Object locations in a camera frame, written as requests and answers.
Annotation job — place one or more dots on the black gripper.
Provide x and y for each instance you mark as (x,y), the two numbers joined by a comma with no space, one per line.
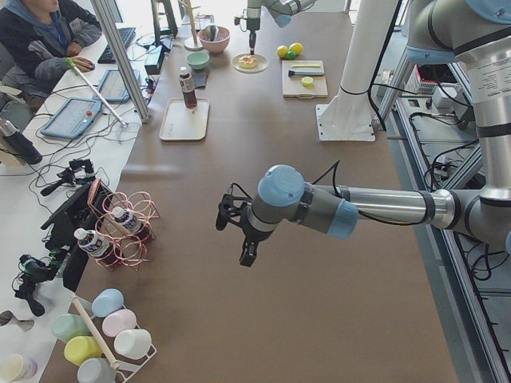
(252,25)
(253,236)

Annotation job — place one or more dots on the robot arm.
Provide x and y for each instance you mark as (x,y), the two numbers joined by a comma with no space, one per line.
(281,13)
(476,33)

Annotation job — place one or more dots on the dark tea bottle on tray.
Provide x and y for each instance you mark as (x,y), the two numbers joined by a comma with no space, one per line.
(187,88)

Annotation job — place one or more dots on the cream rabbit tray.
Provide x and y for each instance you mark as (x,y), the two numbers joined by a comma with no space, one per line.
(181,123)

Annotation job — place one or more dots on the lower whole lemon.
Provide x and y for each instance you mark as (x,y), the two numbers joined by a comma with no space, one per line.
(282,51)

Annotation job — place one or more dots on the whole lemon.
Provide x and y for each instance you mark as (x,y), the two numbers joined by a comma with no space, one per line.
(297,48)
(282,51)

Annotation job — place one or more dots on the white round plate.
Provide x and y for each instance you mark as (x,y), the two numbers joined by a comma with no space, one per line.
(262,63)

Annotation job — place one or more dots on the pink ice bowl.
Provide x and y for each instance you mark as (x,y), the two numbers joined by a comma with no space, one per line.
(220,44)

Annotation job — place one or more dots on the steel ice scoop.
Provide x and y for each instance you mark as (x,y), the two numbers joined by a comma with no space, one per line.
(211,32)

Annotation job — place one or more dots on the green lime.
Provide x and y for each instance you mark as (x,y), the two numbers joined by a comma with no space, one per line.
(290,55)

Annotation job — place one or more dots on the upper whole lemon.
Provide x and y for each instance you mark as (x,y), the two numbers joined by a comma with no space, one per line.
(297,48)

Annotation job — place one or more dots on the yellow plastic knife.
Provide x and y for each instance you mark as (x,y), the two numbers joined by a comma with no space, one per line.
(306,65)

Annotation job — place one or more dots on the mint green bowl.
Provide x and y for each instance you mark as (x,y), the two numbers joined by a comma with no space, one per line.
(198,60)

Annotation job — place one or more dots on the round wooden stand base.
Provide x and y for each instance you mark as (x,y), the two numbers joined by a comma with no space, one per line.
(192,45)

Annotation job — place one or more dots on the steel muddler bar tool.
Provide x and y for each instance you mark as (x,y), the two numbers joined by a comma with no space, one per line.
(304,73)

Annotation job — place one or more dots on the bamboo cutting board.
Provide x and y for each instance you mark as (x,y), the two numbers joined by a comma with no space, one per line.
(292,87)

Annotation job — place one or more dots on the grey folded cloth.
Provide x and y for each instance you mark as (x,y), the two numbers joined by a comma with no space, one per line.
(200,79)

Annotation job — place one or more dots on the lemon half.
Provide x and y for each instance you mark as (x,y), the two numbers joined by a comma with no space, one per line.
(307,81)

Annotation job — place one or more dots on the tea bottle in rack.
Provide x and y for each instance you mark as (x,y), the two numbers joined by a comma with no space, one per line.
(99,247)
(130,223)

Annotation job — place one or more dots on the blue cup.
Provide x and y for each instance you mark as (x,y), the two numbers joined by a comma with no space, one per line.
(107,302)

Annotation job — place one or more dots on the far blue teach pendant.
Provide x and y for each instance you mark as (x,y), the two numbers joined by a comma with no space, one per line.
(112,87)

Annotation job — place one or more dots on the blue teach pendant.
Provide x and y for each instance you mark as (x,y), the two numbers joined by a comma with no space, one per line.
(112,87)
(72,119)

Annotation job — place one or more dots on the pink cup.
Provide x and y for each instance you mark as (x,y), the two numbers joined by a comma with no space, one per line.
(123,319)

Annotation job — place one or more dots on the white cup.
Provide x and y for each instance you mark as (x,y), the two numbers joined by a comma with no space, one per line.
(133,344)

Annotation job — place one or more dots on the near blue teach pendant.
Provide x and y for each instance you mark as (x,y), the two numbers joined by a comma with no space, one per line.
(72,119)

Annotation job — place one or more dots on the mint cup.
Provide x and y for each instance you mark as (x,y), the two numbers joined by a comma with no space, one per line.
(68,326)

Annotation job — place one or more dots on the yellow cup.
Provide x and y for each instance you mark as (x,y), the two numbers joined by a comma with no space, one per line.
(81,348)

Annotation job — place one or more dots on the grey cup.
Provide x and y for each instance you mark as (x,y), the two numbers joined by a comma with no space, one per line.
(96,370)

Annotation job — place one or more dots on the seated person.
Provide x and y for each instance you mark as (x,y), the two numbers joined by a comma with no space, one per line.
(41,35)

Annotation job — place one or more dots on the black thermos bottle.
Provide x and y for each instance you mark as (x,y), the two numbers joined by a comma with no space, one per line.
(23,148)

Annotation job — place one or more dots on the copper wire bottle rack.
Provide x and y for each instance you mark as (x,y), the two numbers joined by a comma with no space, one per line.
(129,246)

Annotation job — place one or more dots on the aluminium post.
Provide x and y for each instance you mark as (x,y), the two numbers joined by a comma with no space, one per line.
(105,17)

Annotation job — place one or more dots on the white wire cup rack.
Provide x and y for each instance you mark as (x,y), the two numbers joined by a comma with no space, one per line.
(127,368)

